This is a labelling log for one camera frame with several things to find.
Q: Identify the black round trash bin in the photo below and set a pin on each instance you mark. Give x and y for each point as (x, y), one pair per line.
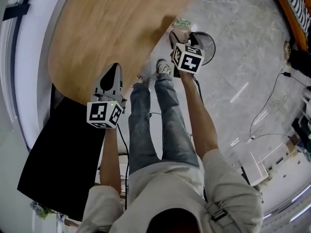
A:
(209, 50)

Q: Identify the person's shoe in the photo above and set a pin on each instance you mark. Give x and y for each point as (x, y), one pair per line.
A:
(139, 79)
(162, 68)

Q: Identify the person's right forearm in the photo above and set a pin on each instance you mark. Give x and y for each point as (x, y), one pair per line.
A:
(199, 120)

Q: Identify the white box furniture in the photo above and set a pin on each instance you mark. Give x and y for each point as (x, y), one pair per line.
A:
(262, 164)

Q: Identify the person's left jeans leg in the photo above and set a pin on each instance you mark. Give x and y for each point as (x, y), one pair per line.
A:
(141, 130)

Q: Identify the orange wooden shelf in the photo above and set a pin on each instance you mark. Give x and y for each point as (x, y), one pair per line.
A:
(290, 16)

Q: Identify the green potted plant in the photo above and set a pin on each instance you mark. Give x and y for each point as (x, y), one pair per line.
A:
(42, 210)

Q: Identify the person's beige shirt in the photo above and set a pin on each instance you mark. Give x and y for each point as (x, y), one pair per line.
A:
(170, 193)

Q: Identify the person's right shoe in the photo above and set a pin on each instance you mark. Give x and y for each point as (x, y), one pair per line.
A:
(162, 68)

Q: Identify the person's jeans leg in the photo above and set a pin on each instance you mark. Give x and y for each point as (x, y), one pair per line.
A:
(141, 130)
(172, 120)

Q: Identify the black flat panel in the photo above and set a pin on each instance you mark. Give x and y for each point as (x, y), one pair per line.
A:
(63, 154)

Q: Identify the brown head statue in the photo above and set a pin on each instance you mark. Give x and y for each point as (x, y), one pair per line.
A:
(288, 51)

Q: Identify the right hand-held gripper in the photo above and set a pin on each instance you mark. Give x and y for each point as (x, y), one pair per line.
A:
(190, 62)

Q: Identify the beige green trash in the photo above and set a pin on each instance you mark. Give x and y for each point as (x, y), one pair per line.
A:
(181, 29)

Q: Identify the person's left forearm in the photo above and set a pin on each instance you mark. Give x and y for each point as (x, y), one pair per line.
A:
(110, 159)

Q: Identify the person's right jeans leg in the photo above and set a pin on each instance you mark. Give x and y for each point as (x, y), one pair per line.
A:
(172, 120)

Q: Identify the person's left shoe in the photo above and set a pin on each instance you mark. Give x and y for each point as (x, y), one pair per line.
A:
(139, 79)

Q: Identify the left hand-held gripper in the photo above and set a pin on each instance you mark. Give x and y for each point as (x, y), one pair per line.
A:
(107, 91)

